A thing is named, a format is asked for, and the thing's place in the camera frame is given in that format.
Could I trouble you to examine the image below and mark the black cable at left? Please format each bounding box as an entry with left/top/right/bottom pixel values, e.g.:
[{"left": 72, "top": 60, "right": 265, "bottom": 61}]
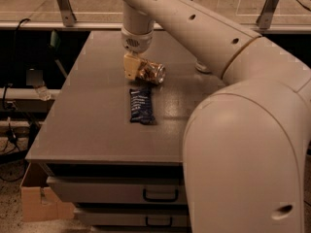
[{"left": 1, "top": 17, "right": 32, "bottom": 112}]

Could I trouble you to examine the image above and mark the dark blue snack bag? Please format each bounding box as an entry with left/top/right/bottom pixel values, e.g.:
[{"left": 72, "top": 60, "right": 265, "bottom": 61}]
[{"left": 129, "top": 87, "right": 156, "bottom": 125}]

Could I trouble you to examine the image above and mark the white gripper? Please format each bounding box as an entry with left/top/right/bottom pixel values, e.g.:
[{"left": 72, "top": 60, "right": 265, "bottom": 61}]
[{"left": 121, "top": 27, "right": 154, "bottom": 81}]

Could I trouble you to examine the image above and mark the green handled tool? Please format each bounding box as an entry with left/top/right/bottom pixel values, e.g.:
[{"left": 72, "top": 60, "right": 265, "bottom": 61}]
[{"left": 49, "top": 30, "right": 67, "bottom": 78}]

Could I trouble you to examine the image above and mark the orange soda can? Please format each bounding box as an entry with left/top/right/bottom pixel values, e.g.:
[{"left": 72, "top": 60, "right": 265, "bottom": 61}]
[{"left": 136, "top": 59, "right": 166, "bottom": 84}]

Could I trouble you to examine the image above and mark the black top drawer handle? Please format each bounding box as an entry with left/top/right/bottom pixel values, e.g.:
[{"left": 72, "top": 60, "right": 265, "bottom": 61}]
[{"left": 142, "top": 188, "right": 179, "bottom": 203}]

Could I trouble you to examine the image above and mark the left metal railing bracket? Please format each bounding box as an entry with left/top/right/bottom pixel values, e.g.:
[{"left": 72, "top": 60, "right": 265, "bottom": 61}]
[{"left": 56, "top": 0, "right": 77, "bottom": 27}]

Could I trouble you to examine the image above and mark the white green soda can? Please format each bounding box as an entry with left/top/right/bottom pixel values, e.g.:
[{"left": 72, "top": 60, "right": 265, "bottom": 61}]
[{"left": 195, "top": 60, "right": 211, "bottom": 74}]

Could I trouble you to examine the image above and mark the horizontal metal rail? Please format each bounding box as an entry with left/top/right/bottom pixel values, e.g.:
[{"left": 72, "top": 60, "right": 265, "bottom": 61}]
[{"left": 0, "top": 20, "right": 311, "bottom": 35}]

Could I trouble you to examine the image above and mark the brown cardboard box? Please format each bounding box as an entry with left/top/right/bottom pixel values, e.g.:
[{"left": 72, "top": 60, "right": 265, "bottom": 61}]
[{"left": 20, "top": 164, "right": 74, "bottom": 222}]

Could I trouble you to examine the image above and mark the grey drawer cabinet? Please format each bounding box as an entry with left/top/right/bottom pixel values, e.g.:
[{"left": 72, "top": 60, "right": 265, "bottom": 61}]
[{"left": 27, "top": 30, "right": 224, "bottom": 233}]

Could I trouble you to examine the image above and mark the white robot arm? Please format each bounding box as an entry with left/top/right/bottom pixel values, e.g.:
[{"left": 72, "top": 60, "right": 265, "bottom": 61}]
[{"left": 123, "top": 0, "right": 311, "bottom": 233}]

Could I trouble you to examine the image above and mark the black drawer handle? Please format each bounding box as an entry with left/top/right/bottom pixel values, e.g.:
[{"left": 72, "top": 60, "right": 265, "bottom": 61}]
[
  {"left": 145, "top": 216, "right": 173, "bottom": 228},
  {"left": 142, "top": 188, "right": 179, "bottom": 203}
]

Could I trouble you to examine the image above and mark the right metal railing bracket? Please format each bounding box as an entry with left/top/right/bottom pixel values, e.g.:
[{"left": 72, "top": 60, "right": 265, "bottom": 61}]
[{"left": 257, "top": 0, "right": 280, "bottom": 30}]

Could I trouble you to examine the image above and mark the clear plastic water bottle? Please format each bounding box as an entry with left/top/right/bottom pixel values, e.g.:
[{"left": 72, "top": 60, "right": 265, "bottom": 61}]
[{"left": 35, "top": 85, "right": 52, "bottom": 101}]

